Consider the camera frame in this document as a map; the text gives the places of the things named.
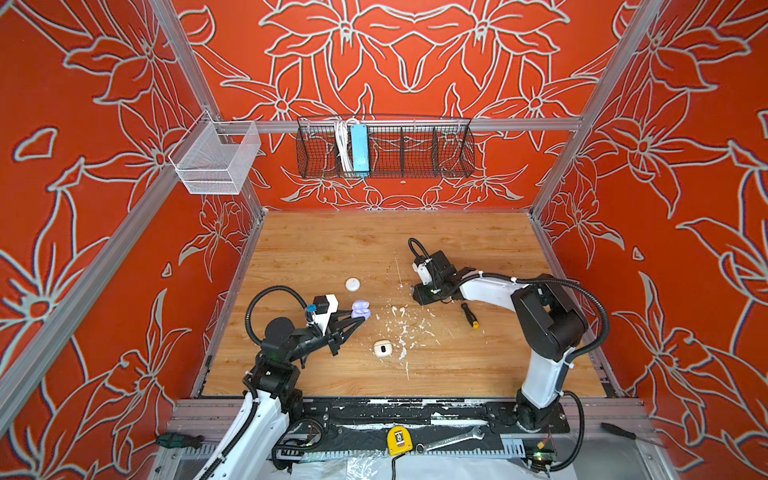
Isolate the purple round case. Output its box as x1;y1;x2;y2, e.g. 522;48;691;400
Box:
351;300;371;320

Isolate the white earbuds charging case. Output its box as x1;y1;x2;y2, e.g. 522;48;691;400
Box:
345;277;361;292

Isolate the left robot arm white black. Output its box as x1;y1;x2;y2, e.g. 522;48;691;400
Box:
196;285;371;479

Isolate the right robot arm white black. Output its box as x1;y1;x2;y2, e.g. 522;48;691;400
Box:
407;237;611;475

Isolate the small white open case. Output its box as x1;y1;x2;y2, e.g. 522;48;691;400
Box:
372;339;394;359

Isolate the yellow black screwdriver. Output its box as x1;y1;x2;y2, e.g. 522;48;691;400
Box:
461;302;480;330

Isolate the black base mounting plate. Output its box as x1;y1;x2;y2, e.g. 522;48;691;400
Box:
283;397;574;457

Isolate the yellow tape measure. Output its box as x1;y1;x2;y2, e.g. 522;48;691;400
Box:
386;425;414;457

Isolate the silver wrench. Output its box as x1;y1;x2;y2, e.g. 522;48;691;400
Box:
415;426;485;454

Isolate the light blue box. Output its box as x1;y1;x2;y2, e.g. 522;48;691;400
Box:
350;123;370;177

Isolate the clear plastic bin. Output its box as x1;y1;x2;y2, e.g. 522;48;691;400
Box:
169;111;261;195

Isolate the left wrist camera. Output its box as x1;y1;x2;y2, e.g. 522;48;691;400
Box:
306;294;339;336

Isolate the black wire basket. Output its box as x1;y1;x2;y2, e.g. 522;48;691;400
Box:
296;115;476;180

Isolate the green handled tool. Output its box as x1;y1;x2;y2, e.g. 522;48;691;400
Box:
155;432;205;449

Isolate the white cable bundle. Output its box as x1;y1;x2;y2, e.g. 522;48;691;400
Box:
332;118;355;174

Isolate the black screwdriver on frame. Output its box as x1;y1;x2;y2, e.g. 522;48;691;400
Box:
600;422;664;448

